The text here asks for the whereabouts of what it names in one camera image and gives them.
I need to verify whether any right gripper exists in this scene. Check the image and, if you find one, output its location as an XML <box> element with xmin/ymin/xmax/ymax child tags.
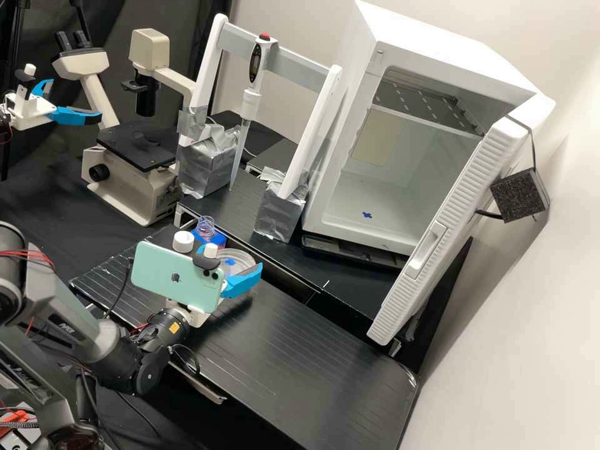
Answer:
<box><xmin>174</xmin><ymin>243</ymin><xmax>264</xmax><ymax>329</ymax></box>

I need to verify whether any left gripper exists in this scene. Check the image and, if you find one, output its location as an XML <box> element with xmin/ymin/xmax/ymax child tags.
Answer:
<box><xmin>4</xmin><ymin>78</ymin><xmax>104</xmax><ymax>131</ymax></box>

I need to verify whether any petri dish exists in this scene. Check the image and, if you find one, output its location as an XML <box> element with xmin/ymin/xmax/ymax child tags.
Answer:
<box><xmin>217</xmin><ymin>249</ymin><xmax>258</xmax><ymax>283</ymax></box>

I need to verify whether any blue bottle holder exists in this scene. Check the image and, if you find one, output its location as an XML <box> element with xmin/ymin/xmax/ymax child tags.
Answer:
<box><xmin>191</xmin><ymin>229</ymin><xmax>229</xmax><ymax>252</ymax></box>

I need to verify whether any white cap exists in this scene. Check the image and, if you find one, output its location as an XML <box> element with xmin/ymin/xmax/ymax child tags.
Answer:
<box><xmin>172</xmin><ymin>231</ymin><xmax>196</xmax><ymax>254</ymax></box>

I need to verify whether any black platform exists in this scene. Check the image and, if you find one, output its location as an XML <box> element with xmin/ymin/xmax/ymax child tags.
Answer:
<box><xmin>174</xmin><ymin>164</ymin><xmax>325</xmax><ymax>306</ymax></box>
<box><xmin>245</xmin><ymin>137</ymin><xmax>302</xmax><ymax>178</ymax></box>
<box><xmin>303</xmin><ymin>234</ymin><xmax>474</xmax><ymax>374</ymax></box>
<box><xmin>69</xmin><ymin>224</ymin><xmax>420</xmax><ymax>450</ymax></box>

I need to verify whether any cream microscope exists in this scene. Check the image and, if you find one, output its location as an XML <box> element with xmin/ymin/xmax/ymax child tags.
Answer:
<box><xmin>50</xmin><ymin>27</ymin><xmax>201</xmax><ymax>229</ymax></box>

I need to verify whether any white pipette stand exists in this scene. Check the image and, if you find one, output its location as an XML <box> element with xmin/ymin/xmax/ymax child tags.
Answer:
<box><xmin>176</xmin><ymin>12</ymin><xmax>344</xmax><ymax>244</ymax></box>

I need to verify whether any pipette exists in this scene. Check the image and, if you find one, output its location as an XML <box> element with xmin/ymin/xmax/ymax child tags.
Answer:
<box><xmin>228</xmin><ymin>33</ymin><xmax>278</xmax><ymax>192</ymax></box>

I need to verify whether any incubator door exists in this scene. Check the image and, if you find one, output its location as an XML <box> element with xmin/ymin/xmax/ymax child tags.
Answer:
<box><xmin>366</xmin><ymin>91</ymin><xmax>558</xmax><ymax>348</ymax></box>

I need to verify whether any white incubator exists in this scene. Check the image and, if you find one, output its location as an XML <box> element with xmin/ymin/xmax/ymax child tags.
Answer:
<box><xmin>301</xmin><ymin>0</ymin><xmax>540</xmax><ymax>258</ymax></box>

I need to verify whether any right wrist camera phone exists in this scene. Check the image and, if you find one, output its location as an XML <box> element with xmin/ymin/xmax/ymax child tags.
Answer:
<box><xmin>129</xmin><ymin>240</ymin><xmax>229</xmax><ymax>314</ymax></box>

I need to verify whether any black cable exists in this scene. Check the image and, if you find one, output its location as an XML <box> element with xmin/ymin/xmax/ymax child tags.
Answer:
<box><xmin>102</xmin><ymin>258</ymin><xmax>133</xmax><ymax>321</ymax></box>

